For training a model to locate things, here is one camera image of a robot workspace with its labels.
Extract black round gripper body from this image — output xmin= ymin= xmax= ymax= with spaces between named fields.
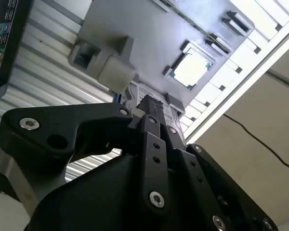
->
xmin=26 ymin=155 xmax=198 ymax=231

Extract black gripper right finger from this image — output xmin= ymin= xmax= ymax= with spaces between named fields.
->
xmin=154 ymin=97 xmax=279 ymax=231

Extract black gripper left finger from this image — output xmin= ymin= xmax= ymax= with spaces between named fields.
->
xmin=0 ymin=95 xmax=171 ymax=216

